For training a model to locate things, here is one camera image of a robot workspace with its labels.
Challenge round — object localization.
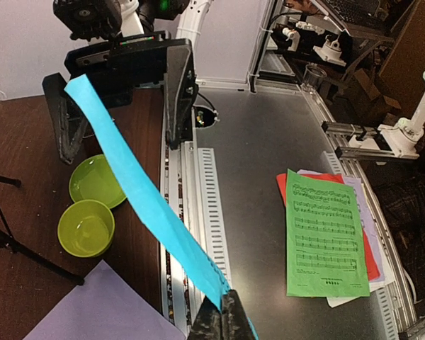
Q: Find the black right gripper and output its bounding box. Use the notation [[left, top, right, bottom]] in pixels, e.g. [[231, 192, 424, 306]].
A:
[[42, 30, 198, 164]]

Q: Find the green sheet music paper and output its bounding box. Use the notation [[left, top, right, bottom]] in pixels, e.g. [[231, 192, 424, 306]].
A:
[[285, 171, 370, 298]]

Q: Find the red paper sheet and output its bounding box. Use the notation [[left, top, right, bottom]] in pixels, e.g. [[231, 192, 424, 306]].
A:
[[276, 174, 381, 281]]

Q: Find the glass jar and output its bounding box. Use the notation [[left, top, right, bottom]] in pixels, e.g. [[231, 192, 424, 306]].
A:
[[301, 64, 327, 93]]

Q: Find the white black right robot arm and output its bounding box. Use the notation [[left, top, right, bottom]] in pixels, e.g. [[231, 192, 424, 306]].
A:
[[52, 1, 210, 149]]

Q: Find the lavender paper sheet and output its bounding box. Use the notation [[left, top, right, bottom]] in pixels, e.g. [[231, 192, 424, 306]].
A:
[[26, 261, 186, 339]]

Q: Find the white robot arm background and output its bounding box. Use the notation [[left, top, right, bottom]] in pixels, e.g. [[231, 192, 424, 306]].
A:
[[195, 81, 425, 339]]

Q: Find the black perforated music stand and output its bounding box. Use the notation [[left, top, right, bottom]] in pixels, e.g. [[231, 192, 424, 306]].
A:
[[0, 173, 84, 285]]

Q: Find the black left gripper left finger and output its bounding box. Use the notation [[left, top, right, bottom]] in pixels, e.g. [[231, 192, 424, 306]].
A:
[[187, 297, 222, 340]]

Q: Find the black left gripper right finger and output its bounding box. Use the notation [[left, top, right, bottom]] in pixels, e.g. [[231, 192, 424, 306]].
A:
[[221, 290, 256, 340]]

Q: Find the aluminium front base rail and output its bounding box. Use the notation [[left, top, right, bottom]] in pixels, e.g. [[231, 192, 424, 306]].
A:
[[160, 141, 232, 335]]

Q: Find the lime green bowl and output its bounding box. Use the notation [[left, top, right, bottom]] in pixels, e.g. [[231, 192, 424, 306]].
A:
[[57, 199, 115, 259]]

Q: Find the lime green plate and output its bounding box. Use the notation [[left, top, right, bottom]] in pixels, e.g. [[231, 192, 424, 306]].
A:
[[69, 154, 126, 209]]

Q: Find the blue sheet music paper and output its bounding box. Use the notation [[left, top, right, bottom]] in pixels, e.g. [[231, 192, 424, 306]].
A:
[[63, 74, 259, 340]]

